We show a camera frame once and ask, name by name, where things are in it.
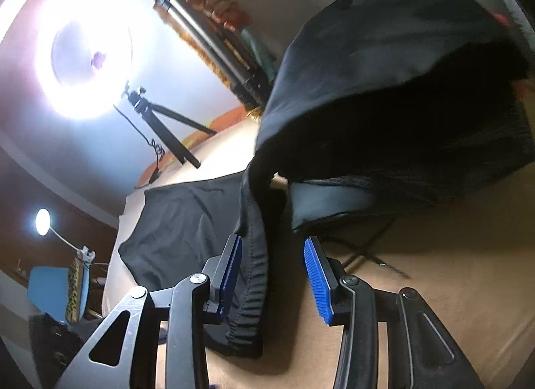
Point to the leopard print cloth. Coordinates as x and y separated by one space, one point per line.
77 290

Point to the white desk lamp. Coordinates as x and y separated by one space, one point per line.
44 221

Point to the black pants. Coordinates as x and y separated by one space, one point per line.
376 79

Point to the grey flat object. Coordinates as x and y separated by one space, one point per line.
330 203

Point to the orange fringed wall hanging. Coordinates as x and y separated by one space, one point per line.
209 0

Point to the folded silver black tripod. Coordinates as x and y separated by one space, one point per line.
217 46

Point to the blue chair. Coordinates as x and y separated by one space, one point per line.
46 288

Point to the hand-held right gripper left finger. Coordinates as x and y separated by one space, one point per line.
230 276

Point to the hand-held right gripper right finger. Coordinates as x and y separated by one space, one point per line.
318 284

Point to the small black tripod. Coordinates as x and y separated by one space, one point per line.
165 123

